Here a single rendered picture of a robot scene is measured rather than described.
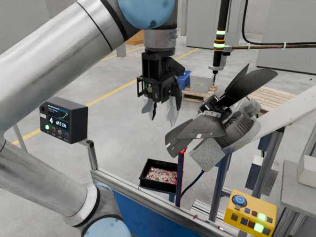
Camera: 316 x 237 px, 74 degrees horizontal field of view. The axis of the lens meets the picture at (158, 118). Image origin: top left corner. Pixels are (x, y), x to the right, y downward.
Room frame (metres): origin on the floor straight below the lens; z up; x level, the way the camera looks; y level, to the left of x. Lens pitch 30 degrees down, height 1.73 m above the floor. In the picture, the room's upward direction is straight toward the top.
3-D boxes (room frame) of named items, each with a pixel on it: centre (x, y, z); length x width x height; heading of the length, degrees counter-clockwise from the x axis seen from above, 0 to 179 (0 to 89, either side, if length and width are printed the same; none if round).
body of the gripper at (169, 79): (0.49, 0.00, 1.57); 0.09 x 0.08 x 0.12; 150
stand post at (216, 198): (1.02, -0.43, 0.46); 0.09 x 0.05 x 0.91; 150
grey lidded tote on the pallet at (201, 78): (3.95, -0.88, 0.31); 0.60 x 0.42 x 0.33; 157
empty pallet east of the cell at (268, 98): (3.50, -1.97, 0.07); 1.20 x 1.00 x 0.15; 44
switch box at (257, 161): (0.98, -0.67, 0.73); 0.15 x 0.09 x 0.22; 60
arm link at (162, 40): (0.50, -0.01, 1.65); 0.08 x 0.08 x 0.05
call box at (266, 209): (0.50, -0.34, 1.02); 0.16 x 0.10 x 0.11; 60
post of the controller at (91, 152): (0.91, 0.37, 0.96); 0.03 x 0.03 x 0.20; 60
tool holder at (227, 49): (0.96, -0.28, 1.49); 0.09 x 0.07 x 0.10; 95
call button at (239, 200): (0.52, -0.30, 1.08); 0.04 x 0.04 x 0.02
